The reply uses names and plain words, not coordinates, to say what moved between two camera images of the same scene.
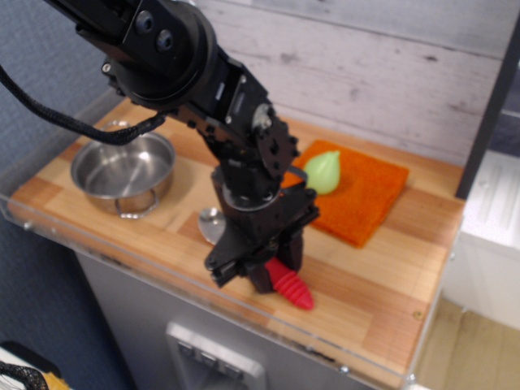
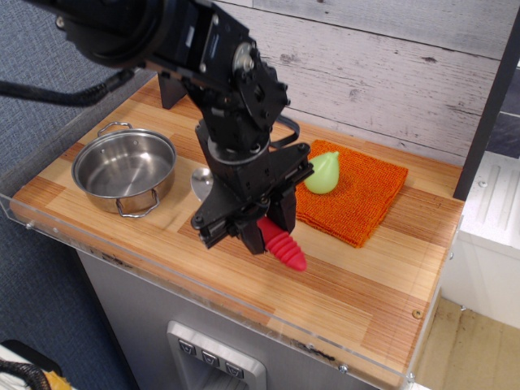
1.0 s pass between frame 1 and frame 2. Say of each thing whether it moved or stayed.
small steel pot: stayed
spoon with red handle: moved
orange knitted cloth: stayed
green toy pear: stayed
